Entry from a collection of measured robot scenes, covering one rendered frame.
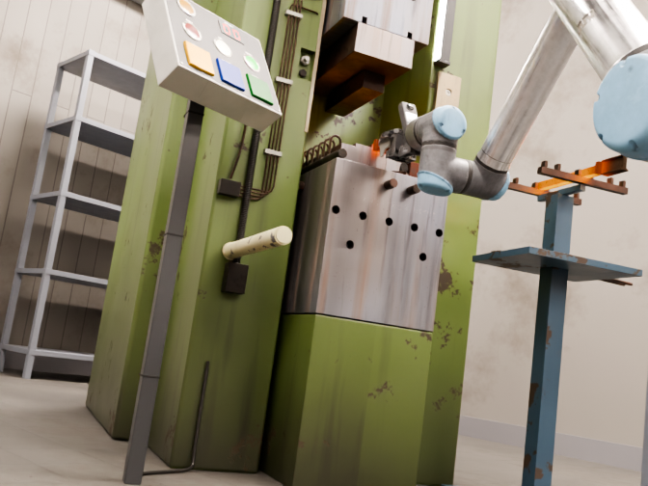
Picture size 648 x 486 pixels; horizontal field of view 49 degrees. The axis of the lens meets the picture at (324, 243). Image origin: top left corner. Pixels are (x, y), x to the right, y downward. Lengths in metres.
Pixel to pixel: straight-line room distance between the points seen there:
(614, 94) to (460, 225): 1.33
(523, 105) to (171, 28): 0.85
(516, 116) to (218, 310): 0.97
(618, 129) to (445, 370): 1.39
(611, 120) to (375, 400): 1.15
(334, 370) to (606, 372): 2.51
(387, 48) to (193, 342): 1.06
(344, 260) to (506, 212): 2.81
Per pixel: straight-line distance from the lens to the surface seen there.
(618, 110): 1.17
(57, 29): 5.68
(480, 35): 2.68
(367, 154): 2.15
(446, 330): 2.39
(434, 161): 1.80
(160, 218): 2.50
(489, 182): 1.86
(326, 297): 1.97
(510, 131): 1.81
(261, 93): 1.87
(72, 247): 5.48
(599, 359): 4.29
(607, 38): 1.31
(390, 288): 2.06
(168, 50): 1.75
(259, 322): 2.11
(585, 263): 2.18
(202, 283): 2.06
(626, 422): 4.22
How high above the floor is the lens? 0.35
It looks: 9 degrees up
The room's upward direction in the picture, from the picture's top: 8 degrees clockwise
